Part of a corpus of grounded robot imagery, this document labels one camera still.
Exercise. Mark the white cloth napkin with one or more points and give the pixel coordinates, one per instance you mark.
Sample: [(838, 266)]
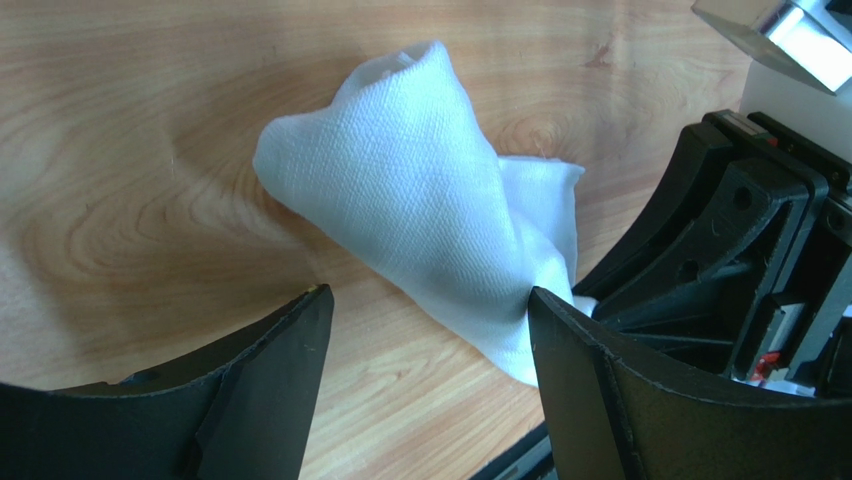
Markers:
[(397, 171)]

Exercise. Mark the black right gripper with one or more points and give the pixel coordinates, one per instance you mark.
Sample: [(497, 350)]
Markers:
[(742, 269)]

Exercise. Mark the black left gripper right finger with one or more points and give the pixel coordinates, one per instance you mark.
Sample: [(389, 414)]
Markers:
[(617, 409)]

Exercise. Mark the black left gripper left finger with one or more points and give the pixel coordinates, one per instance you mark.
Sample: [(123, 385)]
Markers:
[(240, 407)]

